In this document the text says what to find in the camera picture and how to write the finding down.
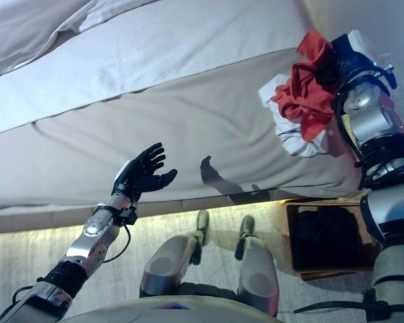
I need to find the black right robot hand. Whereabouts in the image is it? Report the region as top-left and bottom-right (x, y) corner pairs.
(314, 30), (378, 92)

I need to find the black garment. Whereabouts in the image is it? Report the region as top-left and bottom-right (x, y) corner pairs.
(294, 207), (374, 270)

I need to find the brown woven basket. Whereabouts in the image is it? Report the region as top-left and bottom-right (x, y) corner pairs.
(284, 200), (383, 282)

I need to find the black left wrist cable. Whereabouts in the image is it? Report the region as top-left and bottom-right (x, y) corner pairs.
(102, 223), (131, 263)

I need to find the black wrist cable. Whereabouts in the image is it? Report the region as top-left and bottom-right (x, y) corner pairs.
(102, 223), (131, 263)
(331, 96), (370, 189)

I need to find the white garment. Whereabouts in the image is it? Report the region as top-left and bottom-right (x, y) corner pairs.
(258, 73), (329, 159)

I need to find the grey robot torso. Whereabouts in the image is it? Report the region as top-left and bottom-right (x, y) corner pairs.
(59, 295), (283, 323)

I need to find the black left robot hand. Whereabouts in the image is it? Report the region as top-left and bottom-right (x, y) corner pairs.
(111, 142), (178, 203)

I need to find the light striped floor rug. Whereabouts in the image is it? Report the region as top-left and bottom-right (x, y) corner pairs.
(0, 201), (404, 323)

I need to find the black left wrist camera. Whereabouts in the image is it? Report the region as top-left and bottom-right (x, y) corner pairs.
(116, 208), (138, 225)

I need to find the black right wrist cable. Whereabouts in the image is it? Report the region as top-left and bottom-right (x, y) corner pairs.
(331, 96), (370, 189)

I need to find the red garment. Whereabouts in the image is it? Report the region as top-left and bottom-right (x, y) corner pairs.
(271, 29), (341, 142)

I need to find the beige covered bed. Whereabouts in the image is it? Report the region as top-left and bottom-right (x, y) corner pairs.
(0, 0), (368, 235)

